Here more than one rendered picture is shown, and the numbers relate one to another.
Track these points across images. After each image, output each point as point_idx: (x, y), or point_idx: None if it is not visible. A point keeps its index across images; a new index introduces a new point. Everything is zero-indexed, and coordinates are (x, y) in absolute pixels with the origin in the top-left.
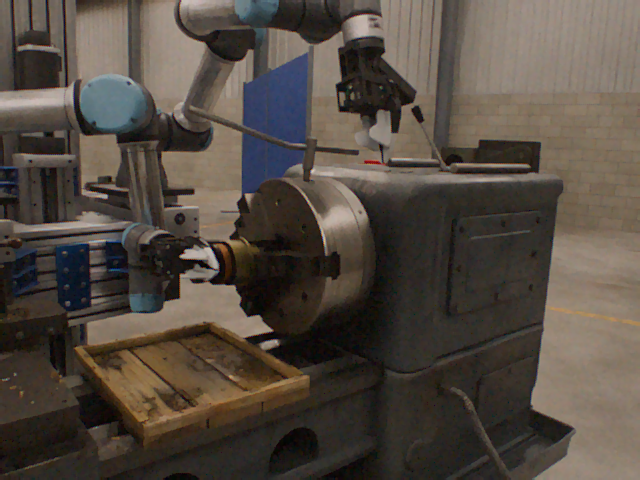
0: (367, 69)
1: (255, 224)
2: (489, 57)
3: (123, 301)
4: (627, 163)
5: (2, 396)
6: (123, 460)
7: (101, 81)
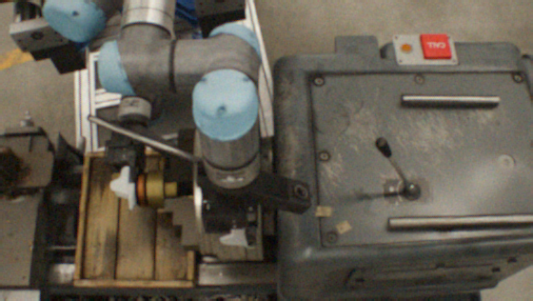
0: (226, 195)
1: (182, 167)
2: None
3: (187, 26)
4: None
5: (3, 253)
6: (70, 284)
7: (51, 10)
